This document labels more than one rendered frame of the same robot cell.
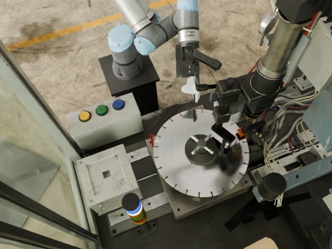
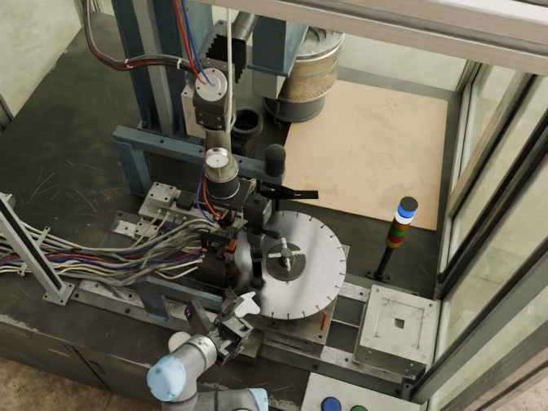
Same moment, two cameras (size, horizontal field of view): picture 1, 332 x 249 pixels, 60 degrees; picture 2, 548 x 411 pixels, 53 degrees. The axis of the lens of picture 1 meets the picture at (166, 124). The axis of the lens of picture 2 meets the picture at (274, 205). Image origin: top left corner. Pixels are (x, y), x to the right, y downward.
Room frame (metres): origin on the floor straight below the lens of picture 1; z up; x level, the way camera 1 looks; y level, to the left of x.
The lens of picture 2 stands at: (1.00, 0.22, 2.29)
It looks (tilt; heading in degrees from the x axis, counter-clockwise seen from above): 57 degrees down; 212
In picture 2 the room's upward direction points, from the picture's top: 3 degrees clockwise
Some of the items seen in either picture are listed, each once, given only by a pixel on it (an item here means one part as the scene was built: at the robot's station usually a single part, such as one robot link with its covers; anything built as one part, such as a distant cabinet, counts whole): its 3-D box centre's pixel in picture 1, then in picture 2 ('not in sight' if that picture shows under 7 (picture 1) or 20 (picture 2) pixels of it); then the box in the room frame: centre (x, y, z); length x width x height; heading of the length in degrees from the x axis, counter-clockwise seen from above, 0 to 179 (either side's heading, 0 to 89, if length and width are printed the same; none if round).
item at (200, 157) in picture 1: (200, 147); (285, 259); (0.40, -0.11, 0.96); 0.11 x 0.11 x 0.03
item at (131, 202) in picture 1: (131, 203); (408, 207); (0.18, 0.10, 1.14); 0.05 x 0.04 x 0.03; 18
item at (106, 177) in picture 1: (110, 180); (393, 333); (0.35, 0.22, 0.82); 0.18 x 0.18 x 0.15; 18
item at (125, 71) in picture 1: (126, 61); not in sight; (0.96, 0.17, 0.80); 0.15 x 0.15 x 0.10
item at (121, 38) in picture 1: (123, 43); not in sight; (0.96, 0.16, 0.91); 0.13 x 0.12 x 0.14; 129
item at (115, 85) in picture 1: (137, 107); not in sight; (0.96, 0.17, 0.37); 0.40 x 0.40 x 0.75; 18
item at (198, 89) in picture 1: (212, 90); (267, 225); (0.46, -0.13, 1.21); 0.08 x 0.06 x 0.03; 108
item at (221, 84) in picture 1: (225, 101); (257, 219); (0.44, -0.17, 1.17); 0.06 x 0.05 x 0.20; 99
